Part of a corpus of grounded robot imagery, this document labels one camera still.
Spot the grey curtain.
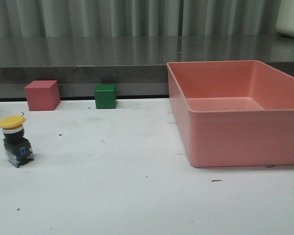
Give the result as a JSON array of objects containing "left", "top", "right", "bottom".
[{"left": 0, "top": 0, "right": 281, "bottom": 38}]

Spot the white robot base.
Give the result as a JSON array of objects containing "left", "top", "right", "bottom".
[{"left": 275, "top": 0, "right": 294, "bottom": 38}]

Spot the pink cube block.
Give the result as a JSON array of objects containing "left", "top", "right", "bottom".
[{"left": 24, "top": 80, "right": 60, "bottom": 111}]

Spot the yellow push button switch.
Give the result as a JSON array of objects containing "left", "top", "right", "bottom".
[{"left": 0, "top": 116, "right": 34, "bottom": 168}]

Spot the pink plastic bin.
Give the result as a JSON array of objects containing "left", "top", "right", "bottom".
[{"left": 167, "top": 60, "right": 294, "bottom": 167}]

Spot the green cube block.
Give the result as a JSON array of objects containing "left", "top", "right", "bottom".
[{"left": 95, "top": 84, "right": 117, "bottom": 109}]

